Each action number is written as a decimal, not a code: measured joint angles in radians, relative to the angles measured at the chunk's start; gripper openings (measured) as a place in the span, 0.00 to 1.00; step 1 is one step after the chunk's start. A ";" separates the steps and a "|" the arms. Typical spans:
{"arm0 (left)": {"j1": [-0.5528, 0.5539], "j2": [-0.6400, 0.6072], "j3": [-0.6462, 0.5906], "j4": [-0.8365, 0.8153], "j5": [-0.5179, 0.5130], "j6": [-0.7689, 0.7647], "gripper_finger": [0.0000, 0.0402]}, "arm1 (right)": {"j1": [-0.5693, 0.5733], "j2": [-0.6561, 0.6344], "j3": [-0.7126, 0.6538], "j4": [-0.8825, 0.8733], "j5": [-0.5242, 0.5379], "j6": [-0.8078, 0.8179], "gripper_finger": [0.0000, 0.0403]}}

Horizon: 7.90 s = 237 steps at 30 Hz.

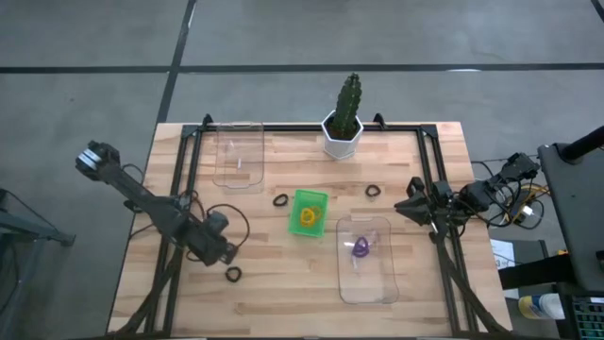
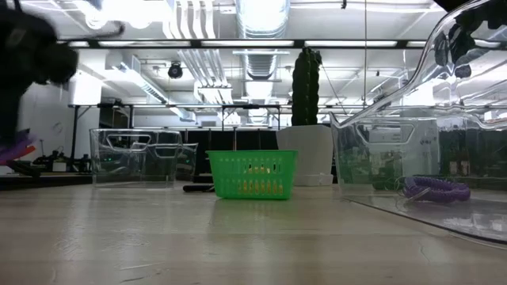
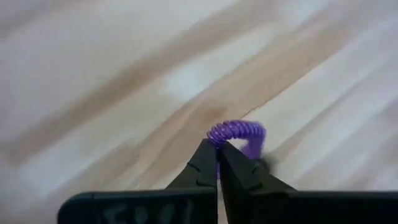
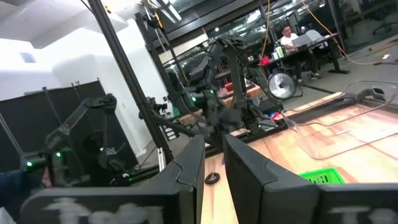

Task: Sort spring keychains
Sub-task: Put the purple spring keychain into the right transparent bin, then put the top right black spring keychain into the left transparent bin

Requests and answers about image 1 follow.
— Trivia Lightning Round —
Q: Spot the black metal table frame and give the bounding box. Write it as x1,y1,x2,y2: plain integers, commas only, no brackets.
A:
106,112,513,339

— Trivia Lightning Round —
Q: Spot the green plastic basket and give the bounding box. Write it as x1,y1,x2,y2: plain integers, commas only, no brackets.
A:
287,188,330,238

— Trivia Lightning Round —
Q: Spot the grey metal cart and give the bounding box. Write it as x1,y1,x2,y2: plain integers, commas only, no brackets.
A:
0,187,76,340

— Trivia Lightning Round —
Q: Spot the green cactus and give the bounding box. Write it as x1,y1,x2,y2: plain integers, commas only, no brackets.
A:
332,72,363,136

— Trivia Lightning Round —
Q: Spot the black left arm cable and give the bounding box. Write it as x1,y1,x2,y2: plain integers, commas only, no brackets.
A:
178,188,251,264

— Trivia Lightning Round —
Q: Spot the clear plastic bin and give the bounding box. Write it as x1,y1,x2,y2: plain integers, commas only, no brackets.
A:
211,121,265,190
335,215,400,305

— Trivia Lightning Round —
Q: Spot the tangled cable bundle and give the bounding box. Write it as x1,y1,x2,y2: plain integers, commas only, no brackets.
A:
471,155,553,232

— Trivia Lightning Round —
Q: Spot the white plastic bottle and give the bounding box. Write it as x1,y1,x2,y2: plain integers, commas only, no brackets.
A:
517,292,567,321

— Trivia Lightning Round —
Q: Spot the white hexagonal plant pot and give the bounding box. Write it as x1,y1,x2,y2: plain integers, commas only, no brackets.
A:
321,110,364,161

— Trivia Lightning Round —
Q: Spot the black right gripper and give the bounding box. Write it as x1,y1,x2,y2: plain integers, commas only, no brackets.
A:
394,176,457,245

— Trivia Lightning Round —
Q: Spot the black side table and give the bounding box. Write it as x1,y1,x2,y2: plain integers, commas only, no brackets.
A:
537,125,604,294

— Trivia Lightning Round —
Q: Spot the white paper sheet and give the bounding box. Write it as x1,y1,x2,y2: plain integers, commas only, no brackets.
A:
489,238,518,270

